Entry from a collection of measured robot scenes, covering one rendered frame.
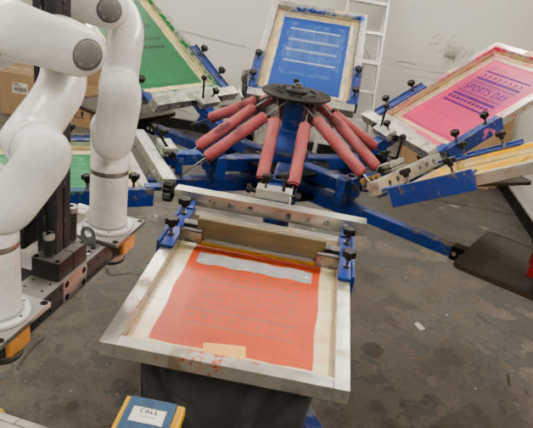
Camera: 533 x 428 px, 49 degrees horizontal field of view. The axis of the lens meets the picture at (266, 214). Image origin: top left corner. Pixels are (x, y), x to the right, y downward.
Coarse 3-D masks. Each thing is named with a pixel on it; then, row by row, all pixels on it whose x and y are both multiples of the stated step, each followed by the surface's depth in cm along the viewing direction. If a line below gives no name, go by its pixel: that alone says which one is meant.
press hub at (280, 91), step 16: (272, 96) 242; (288, 96) 243; (304, 96) 247; (320, 96) 252; (288, 112) 252; (288, 128) 254; (288, 144) 254; (272, 160) 257; (288, 160) 255; (320, 160) 268; (304, 176) 249; (304, 192) 258; (288, 224) 276
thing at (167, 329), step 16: (192, 256) 183; (240, 256) 188; (256, 256) 189; (192, 272) 175; (240, 272) 179; (176, 288) 166; (192, 288) 167; (176, 304) 159; (160, 320) 152; (176, 320) 152; (160, 336) 146; (176, 336) 146; (192, 336) 147; (208, 336) 148; (224, 336) 149
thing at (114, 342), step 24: (192, 216) 202; (216, 216) 204; (336, 240) 200; (144, 288) 158; (336, 288) 175; (120, 312) 146; (336, 312) 161; (120, 336) 138; (336, 336) 150; (144, 360) 136; (168, 360) 135; (192, 360) 134; (216, 360) 135; (240, 360) 136; (336, 360) 141; (264, 384) 134; (288, 384) 133; (312, 384) 132; (336, 384) 133
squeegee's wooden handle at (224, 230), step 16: (208, 224) 185; (224, 224) 185; (240, 224) 185; (224, 240) 187; (240, 240) 186; (256, 240) 185; (272, 240) 185; (288, 240) 184; (304, 240) 183; (320, 240) 183
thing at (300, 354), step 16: (304, 288) 176; (304, 304) 168; (304, 320) 161; (240, 336) 150; (304, 336) 154; (256, 352) 145; (272, 352) 146; (288, 352) 147; (304, 352) 148; (304, 368) 142
